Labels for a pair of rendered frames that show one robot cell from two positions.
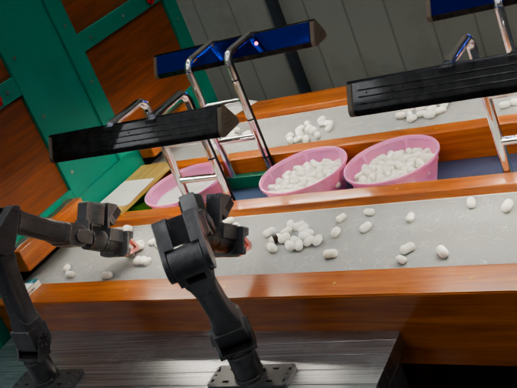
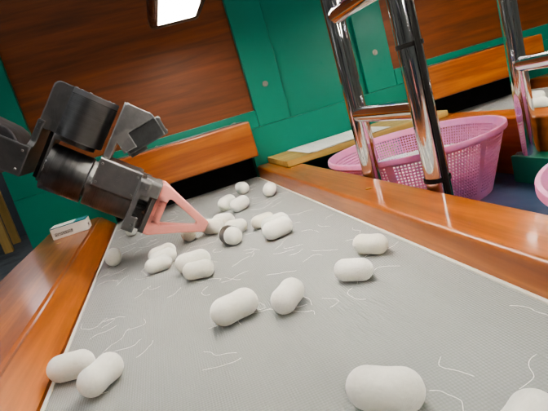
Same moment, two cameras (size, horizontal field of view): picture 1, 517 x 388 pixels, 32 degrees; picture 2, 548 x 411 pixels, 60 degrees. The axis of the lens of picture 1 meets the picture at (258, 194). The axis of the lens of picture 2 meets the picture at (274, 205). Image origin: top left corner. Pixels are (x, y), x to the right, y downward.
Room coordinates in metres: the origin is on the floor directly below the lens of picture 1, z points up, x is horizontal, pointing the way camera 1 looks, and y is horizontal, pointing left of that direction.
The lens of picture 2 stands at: (1.95, -0.09, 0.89)
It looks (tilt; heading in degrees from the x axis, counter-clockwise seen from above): 12 degrees down; 41
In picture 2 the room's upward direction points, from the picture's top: 16 degrees counter-clockwise
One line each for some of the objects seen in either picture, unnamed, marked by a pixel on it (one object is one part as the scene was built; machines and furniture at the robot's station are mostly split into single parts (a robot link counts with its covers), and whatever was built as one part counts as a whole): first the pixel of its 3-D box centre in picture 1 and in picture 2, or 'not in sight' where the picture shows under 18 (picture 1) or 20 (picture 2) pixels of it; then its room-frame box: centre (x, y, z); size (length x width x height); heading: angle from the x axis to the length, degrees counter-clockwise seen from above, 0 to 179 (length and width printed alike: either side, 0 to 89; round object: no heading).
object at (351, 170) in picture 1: (395, 173); not in sight; (2.21, -0.36, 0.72); 0.27 x 0.27 x 0.10
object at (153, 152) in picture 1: (167, 128); (477, 68); (3.08, 0.21, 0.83); 0.30 x 0.06 x 0.07; 142
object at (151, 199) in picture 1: (189, 196); (417, 169); (2.65, 0.20, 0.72); 0.27 x 0.27 x 0.10
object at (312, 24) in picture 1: (233, 48); not in sight; (2.76, -0.10, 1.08); 0.62 x 0.08 x 0.07; 52
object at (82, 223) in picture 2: (28, 288); (71, 227); (2.34, 0.70, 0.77); 0.06 x 0.04 x 0.02; 142
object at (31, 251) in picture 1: (49, 233); (178, 160); (2.55, 0.63, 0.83); 0.30 x 0.06 x 0.07; 142
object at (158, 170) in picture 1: (131, 188); (354, 137); (2.78, 0.38, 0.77); 0.33 x 0.15 x 0.01; 142
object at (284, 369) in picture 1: (245, 364); not in sight; (1.64, 0.17, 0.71); 0.20 x 0.07 x 0.08; 56
